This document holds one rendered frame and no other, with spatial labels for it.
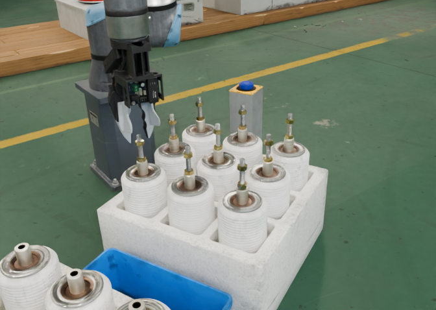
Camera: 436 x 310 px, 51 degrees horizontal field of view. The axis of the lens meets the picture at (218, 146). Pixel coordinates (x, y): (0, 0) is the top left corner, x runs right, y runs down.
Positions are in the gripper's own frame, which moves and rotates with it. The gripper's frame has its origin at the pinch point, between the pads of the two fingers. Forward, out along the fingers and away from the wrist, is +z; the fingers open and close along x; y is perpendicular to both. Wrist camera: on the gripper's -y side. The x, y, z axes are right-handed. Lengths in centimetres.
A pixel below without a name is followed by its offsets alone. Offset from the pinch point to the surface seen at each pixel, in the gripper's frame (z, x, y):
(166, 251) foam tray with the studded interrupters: 20.7, -1.6, 13.5
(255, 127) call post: 13.5, 38.5, -12.0
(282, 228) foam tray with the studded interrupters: 16.3, 18.7, 24.9
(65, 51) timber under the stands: 27, 27, -179
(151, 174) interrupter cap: 9.0, 1.1, 2.5
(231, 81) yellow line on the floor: 34, 86, -100
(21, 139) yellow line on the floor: 34, -14, -90
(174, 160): 9.5, 8.2, -1.1
